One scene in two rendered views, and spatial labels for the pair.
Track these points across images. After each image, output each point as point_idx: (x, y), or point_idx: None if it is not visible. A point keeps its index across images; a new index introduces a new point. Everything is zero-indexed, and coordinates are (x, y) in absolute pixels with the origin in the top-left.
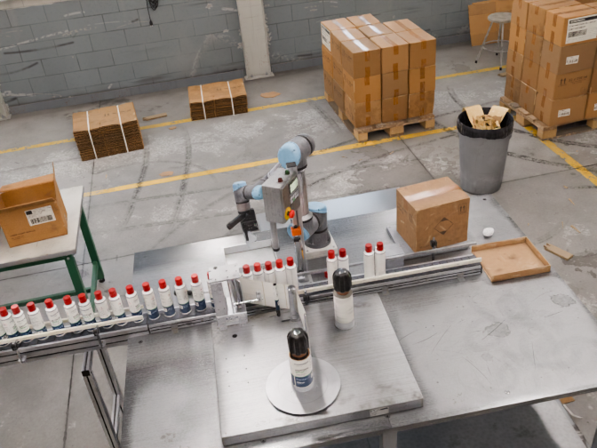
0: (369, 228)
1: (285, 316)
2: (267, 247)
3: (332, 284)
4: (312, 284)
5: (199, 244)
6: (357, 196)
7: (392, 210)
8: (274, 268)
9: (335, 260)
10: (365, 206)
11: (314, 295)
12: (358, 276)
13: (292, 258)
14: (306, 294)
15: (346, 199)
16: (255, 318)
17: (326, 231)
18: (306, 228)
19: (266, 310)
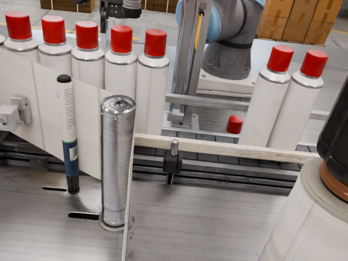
0: None
1: (92, 199)
2: (137, 59)
3: (252, 146)
4: (198, 133)
5: (36, 32)
6: (288, 44)
7: (344, 68)
8: (103, 53)
9: (287, 78)
10: (301, 55)
11: (197, 162)
12: (311, 148)
13: (165, 33)
14: (174, 153)
15: (272, 43)
16: (0, 180)
17: (248, 51)
18: (218, 8)
19: (60, 164)
